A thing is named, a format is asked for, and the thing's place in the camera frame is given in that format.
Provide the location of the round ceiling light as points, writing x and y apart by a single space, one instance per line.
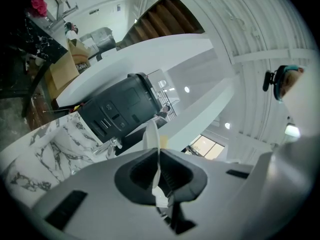
187 89
227 125

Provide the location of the grey armchair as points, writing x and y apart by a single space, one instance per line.
103 39

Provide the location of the black head-worn camera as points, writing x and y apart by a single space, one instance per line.
268 81

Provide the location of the person's head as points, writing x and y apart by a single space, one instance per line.
290 82

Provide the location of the lit window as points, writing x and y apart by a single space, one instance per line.
206 146

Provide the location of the pink flower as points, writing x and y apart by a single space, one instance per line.
39 6

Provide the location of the black metal railing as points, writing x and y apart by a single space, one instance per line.
168 102

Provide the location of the dark grey portable power station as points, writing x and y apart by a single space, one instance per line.
120 106

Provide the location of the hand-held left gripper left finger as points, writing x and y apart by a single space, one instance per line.
100 209

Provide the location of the wooden staircase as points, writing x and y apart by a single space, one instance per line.
162 19

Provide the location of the black marble table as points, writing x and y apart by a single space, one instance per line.
37 39

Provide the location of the brown cardboard box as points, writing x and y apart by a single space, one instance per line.
66 69

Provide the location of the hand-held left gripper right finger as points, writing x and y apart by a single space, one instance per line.
215 184

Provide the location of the clear glass item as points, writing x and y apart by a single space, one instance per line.
114 146

